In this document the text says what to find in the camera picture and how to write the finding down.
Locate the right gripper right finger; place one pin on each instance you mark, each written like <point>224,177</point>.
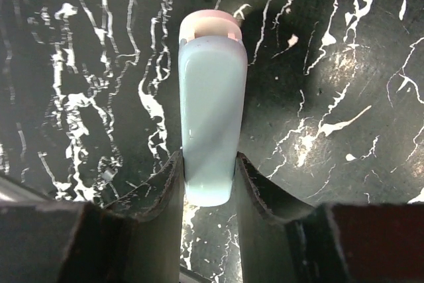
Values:
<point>283,239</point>

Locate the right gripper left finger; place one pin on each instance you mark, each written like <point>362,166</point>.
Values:
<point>134,239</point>

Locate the light blue stapler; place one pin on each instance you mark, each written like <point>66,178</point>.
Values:
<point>212,70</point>

